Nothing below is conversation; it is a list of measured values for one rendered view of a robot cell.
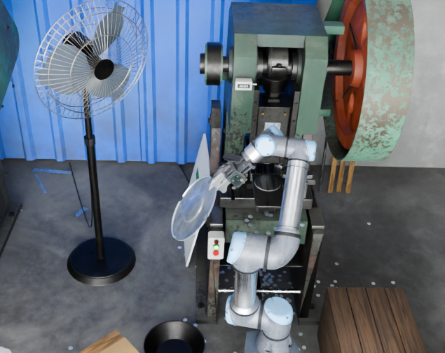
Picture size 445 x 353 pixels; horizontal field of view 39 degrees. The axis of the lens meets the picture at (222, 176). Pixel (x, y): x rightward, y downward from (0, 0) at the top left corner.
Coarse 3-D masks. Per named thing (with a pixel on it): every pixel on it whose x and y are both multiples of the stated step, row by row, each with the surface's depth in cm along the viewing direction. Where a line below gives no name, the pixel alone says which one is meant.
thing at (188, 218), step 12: (204, 180) 256; (192, 192) 260; (204, 192) 251; (216, 192) 243; (180, 204) 263; (192, 204) 253; (204, 204) 246; (180, 216) 258; (192, 216) 248; (180, 228) 252; (192, 228) 244; (180, 240) 247
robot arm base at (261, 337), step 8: (256, 336) 259; (264, 336) 252; (288, 336) 252; (256, 344) 257; (264, 344) 253; (272, 344) 251; (280, 344) 251; (288, 344) 254; (264, 352) 254; (272, 352) 252; (280, 352) 252; (288, 352) 255
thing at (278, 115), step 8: (264, 96) 280; (280, 96) 280; (288, 96) 284; (264, 104) 277; (272, 104) 277; (280, 104) 277; (288, 104) 278; (264, 112) 277; (272, 112) 277; (280, 112) 277; (288, 112) 277; (264, 120) 279; (272, 120) 279; (280, 120) 279; (288, 120) 279; (256, 128) 282; (264, 128) 281; (280, 128) 282; (288, 128) 282; (256, 136) 284; (264, 160) 288; (272, 160) 289
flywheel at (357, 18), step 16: (352, 0) 274; (352, 16) 286; (336, 48) 302; (352, 48) 293; (352, 64) 270; (336, 80) 304; (352, 80) 270; (336, 96) 302; (352, 96) 287; (336, 112) 299; (352, 112) 287; (336, 128) 298; (352, 128) 282
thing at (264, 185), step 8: (256, 176) 299; (264, 176) 298; (272, 176) 298; (280, 176) 299; (256, 184) 293; (264, 184) 293; (272, 184) 293; (280, 184) 294; (256, 192) 289; (264, 192) 289; (272, 192) 289; (280, 192) 290; (256, 200) 284; (264, 200) 284; (272, 200) 284; (280, 200) 284; (256, 208) 297; (264, 208) 297; (272, 208) 296; (280, 208) 282
